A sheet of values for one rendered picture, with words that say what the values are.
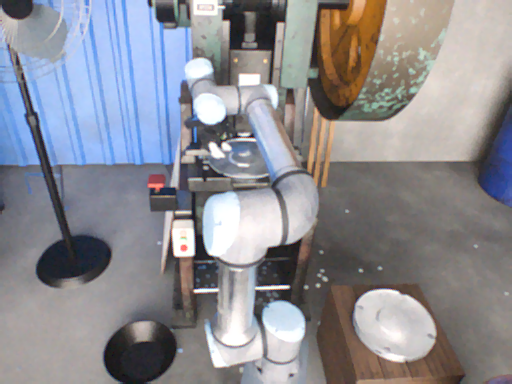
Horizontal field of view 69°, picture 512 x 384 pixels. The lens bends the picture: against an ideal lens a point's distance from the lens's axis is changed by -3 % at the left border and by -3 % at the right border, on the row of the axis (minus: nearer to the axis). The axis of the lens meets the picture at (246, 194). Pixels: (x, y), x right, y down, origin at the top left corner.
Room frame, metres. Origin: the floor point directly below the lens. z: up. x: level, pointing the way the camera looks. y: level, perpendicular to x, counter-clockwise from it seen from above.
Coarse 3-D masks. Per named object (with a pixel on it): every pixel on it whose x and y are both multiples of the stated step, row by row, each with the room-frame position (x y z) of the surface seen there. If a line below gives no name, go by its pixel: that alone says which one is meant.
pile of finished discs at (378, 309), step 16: (368, 304) 0.93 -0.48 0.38; (384, 304) 0.93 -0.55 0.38; (400, 304) 0.93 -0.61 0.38; (416, 304) 0.94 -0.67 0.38; (368, 320) 0.85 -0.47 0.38; (384, 320) 0.85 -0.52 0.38; (400, 320) 0.86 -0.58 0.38; (416, 320) 0.86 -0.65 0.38; (432, 320) 0.86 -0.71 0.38; (368, 336) 0.79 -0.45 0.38; (384, 336) 0.79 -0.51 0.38; (400, 336) 0.79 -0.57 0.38; (416, 336) 0.80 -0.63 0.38; (432, 336) 0.80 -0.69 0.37; (384, 352) 0.73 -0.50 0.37; (400, 352) 0.73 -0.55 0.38; (416, 352) 0.73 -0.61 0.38
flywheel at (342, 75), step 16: (352, 0) 1.38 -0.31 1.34; (368, 0) 1.33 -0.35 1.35; (384, 0) 1.13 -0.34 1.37; (320, 16) 1.72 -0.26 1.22; (336, 16) 1.64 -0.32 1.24; (352, 16) 1.37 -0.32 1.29; (368, 16) 1.31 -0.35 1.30; (320, 32) 1.68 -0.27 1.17; (336, 32) 1.59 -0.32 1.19; (352, 32) 1.42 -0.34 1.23; (368, 32) 1.28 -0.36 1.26; (320, 48) 1.65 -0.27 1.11; (352, 48) 1.41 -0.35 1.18; (368, 48) 1.26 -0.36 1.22; (320, 64) 1.61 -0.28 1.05; (336, 64) 1.52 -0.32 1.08; (352, 64) 1.37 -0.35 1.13; (368, 64) 1.15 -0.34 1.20; (336, 80) 1.46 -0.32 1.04; (352, 80) 1.33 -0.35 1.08; (336, 96) 1.36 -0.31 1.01; (352, 96) 1.22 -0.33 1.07
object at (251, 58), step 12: (240, 48) 1.33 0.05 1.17; (252, 48) 1.34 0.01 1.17; (264, 48) 1.35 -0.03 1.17; (240, 60) 1.30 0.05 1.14; (252, 60) 1.31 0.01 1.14; (264, 60) 1.30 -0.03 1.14; (240, 72) 1.30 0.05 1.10; (252, 72) 1.31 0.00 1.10; (264, 72) 1.31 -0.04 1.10; (240, 84) 1.30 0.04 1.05; (252, 84) 1.30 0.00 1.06; (264, 84) 1.31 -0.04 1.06; (228, 120) 1.30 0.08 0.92; (240, 120) 1.26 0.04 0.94
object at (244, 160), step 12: (228, 144) 1.36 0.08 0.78; (240, 144) 1.36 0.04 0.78; (252, 144) 1.37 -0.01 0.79; (228, 156) 1.27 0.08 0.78; (240, 156) 1.26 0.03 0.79; (252, 156) 1.26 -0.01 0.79; (216, 168) 1.18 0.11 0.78; (228, 168) 1.18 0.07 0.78; (240, 168) 1.18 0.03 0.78; (252, 168) 1.19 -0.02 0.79; (264, 168) 1.19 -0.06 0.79
